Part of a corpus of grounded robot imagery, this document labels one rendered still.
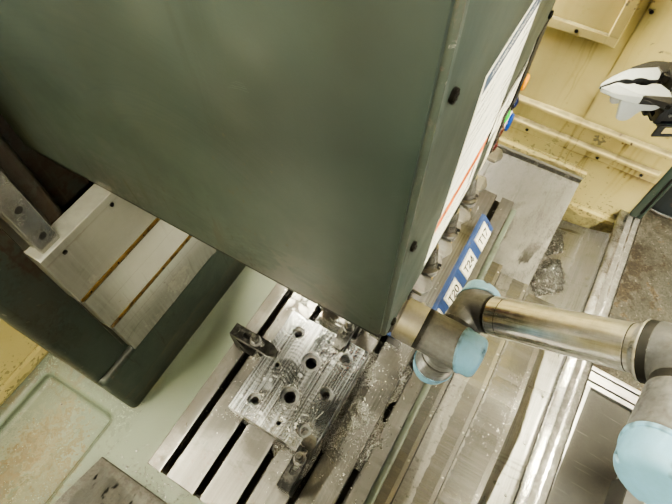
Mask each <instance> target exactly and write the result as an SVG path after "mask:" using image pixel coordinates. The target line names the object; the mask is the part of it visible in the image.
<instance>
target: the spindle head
mask: <svg viewBox="0 0 672 504"><path fill-rule="evenodd" d="M533 1H534V0H0V114H1V115H2V116H3V118H4V119H5V120H6V122H7V123H8V124H9V125H10V127H11V128H12V129H13V131H14V132H15V133H16V135H17V136H18V137H19V138H20V140H21V141H22V142H23V144H24V145H26V146H27V147H28V148H30V149H32V150H34V151H36V152H37V153H39V154H41V155H43V156H45V157H47V158H49V159H50V160H52V161H54V162H56V163H58V164H60V165H61V166H63V167H65V168H67V169H69V170H71V171H72V172H74V173H76V174H78V175H80V176H82V177H83V178H85V179H87V180H89V181H91V182H93V183H95V184H96V185H98V186H100V187H102V188H104V189H106V190H107V191H109V192H111V193H113V194H115V195H117V196H118V197H120V198H122V199H124V200H126V201H128V202H129V203H131V204H133V205H135V206H137V207H139V208H141V209H142V210H144V211H146V212H148V213H150V214H152V215H153V216H155V217H157V218H159V219H161V220H163V221H164V222H166V223H168V224H170V225H172V226H174V227H176V228H177V229H179V230H181V231H183V232H185V233H187V234H188V235H190V236H192V237H194V238H196V239H198V240H199V241H201V242H203V243H205V244H207V245H209V246H210V247H212V248H214V249H216V250H218V251H220V252H222V253H223V254H225V255H227V256H229V257H231V258H233V259H234V260H236V261H238V262H240V263H242V264H244V265H245V266H247V267H249V268H251V269H253V270H255V271H256V272H258V273H260V274H262V275H264V276H266V277H268V278H269V279H271V280H273V281H275V282H277V283H279V284H280V285H282V286H284V287H286V288H288V289H290V290H291V291H293V292H295V293H297V294H299V295H301V296H303V297H304V298H306V299H308V300H310V301H312V302H314V303H315V304H317V305H319V306H321V307H323V308H325V309H326V310H328V311H330V312H332V313H334V314H336V315H337V316H339V317H341V318H343V319H345V320H347V321H349V322H350V323H352V324H354V325H356V326H358V327H360V328H361V329H363V330H365V331H367V332H369V333H371V334H372V335H374V336H376V337H378V338H380V337H381V335H382V336H385V335H387V333H388V331H389V329H390V327H391V326H394V324H395V323H396V320H397V318H396V317H397V315H398V313H399V312H400V310H401V308H402V306H403V304H404V303H405V301H406V299H407V297H408V296H409V294H410V292H411V290H412V288H413V287H414V285H415V283H416V281H417V280H418V278H419V276H420V274H421V273H422V271H423V269H424V267H425V265H426V264H427V262H428V260H429V258H430V257H431V255H432V253H433V251H434V250H435V248H436V246H437V244H438V242H439V241H440V239H441V237H442V235H443V234H444V232H445V230H446V228H447V227H448V225H449V223H450V221H451V219H452V218H453V216H454V214H455V212H456V211H457V209H458V207H459V205H460V203H461V202H462V200H463V198H464V196H465V195H466V193H467V191H468V189H469V188H470V186H471V184H472V182H473V180H474V179H475V177H476V175H477V173H478V172H479V169H480V167H481V164H482V162H483V159H484V156H485V154H486V151H487V149H488V146H489V144H490V141H491V138H492V136H493V135H492V136H491V138H490V140H489V142H488V143H487V144H486V143H485V146H484V148H483V151H482V154H481V156H480V159H479V162H478V164H477V167H476V169H475V172H474V175H473V177H472V180H471V183H470V185H469V187H468V189H467V191H466V193H465V195H464V196H463V198H462V200H461V202H460V203H459V205H458V207H457V209H456V210H455V212H454V214H453V216H452V217H451V219H450V221H449V223H448V225H447V226H446V228H445V230H444V232H443V233H442V235H441V237H440V239H439V240H438V242H437V244H436V246H435V248H434V249H433V251H432V253H431V255H430V256H429V258H428V260H427V262H426V263H425V265H424V262H425V259H426V256H427V253H428V250H429V247H430V244H431V240H432V237H433V234H434V231H435V228H436V225H437V222H438V220H439V219H440V217H441V213H442V210H443V207H444V204H445V201H446V198H447V195H448V191H449V188H450V185H451V182H452V179H453V176H454V173H455V170H456V167H457V164H458V161H459V158H460V154H461V151H462V148H463V145H464V142H465V139H466V136H467V133H468V130H469V127H470V124H471V121H472V117H473V114H474V111H475V108H476V105H477V102H478V99H479V96H480V93H481V90H482V87H483V84H484V81H485V77H486V75H487V74H488V72H489V71H490V69H491V67H492V66H493V64H494V63H495V61H496V60H497V58H498V56H499V55H500V53H501V52H502V50H503V48H504V47H505V45H506V44H507V42H508V41H509V39H510V37H511V36H512V34H513V33H514V31H515V29H516V28H517V26H518V25H519V23H520V22H521V20H522V18H523V17H524V15H525V14H526V12H527V11H528V9H529V7H530V6H531V4H532V3H533ZM423 265H424V266H423Z"/></svg>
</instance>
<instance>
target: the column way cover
mask: <svg viewBox="0 0 672 504"><path fill-rule="evenodd" d="M51 227H52V229H53V230H54V231H55V232H56V233H57V234H58V235H59V237H60V238H59V239H58V240H57V241H56V242H55V243H54V244H53V245H52V246H51V247H50V248H49V249H48V250H47V251H46V252H45V253H44V254H42V253H41V252H38V251H37V250H36V249H35V248H32V247H29V248H28V249H27V250H26V251H24V252H23V253H24V254H25V255H26V256H27V257H28V258H29V259H30V260H31V261H32V262H34V263H35V264H36V265H37V266H38V267H39V268H40V269H41V270H42V271H43V272H44V273H45V274H46V275H47V276H48V277H49V278H50V279H51V280H53V281H54V282H55V283H56V284H57V285H58V286H59V287H60V288H61V289H62V290H63V291H64V292H65V293H66V294H68V295H69V296H71V297H73V298H74V299H76V300H77V301H79V302H80V303H81V304H82V305H83V306H84V307H85V308H86V309H87V310H88V311H89V312H90V313H91V314H92V315H94V316H95V317H96V318H97V319H98V320H99V321H100V322H101V323H103V324H105V325H106V326H108V327H109V328H111V329H112V330H113V331H114V332H115V333H116V334H117V335H118V336H119V337H120V338H121V339H122V340H123V341H124V342H125V343H126V344H128V345H129V346H131V347H132V348H134V349H136V347H137V346H138V345H139V344H140V343H141V341H142V340H143V339H144V338H145V336H146V335H147V334H148V333H149V332H150V330H151V329H152V328H153V327H154V325H155V324H156V323H157V322H158V321H159V319H160V318H161V317H162V316H163V314H164V313H165V312H166V311H167V310H168V308H169V307H170V306H171V305H172V303H173V302H174V301H175V300H176V299H177V297H178V296H179V295H180V294H181V292H182V291H183V290H184V289H185V288H186V286H187V285H188V284H189V283H190V281H191V280H192V279H193V278H194V276H195V275H196V274H197V273H198V271H199V270H200V269H201V268H202V267H203V265H204V264H205V263H206V262H207V260H208V259H209V258H210V257H211V256H212V254H213V253H214V252H215V251H216V249H214V248H212V247H210V246H209V245H207V244H205V243H203V242H201V241H199V240H198V239H196V238H194V237H192V236H190V235H188V234H187V233H185V232H183V231H181V230H179V229H177V228H176V227H174V226H172V225H170V224H168V223H166V222H164V221H163V220H161V219H159V218H157V217H155V216H153V215H152V214H150V213H148V212H146V211H144V210H142V209H141V208H139V207H137V206H135V205H133V204H131V203H129V202H128V201H126V200H124V199H122V198H120V197H118V196H117V195H115V194H113V193H111V192H109V191H107V190H106V189H104V188H102V187H100V186H98V185H96V184H95V183H94V184H93V185H92V186H91V187H90V188H89V189H88V190H87V191H86V192H85V193H84V194H83V195H82V196H81V197H80V198H79V199H78V200H77V201H76V202H75V203H74V204H73V205H72V206H71V207H69V208H68V209H67V210H66V211H65V212H64V213H63V214H62V215H61V216H60V217H59V218H58V219H57V220H56V221H55V222H54V223H53V224H52V226H51Z"/></svg>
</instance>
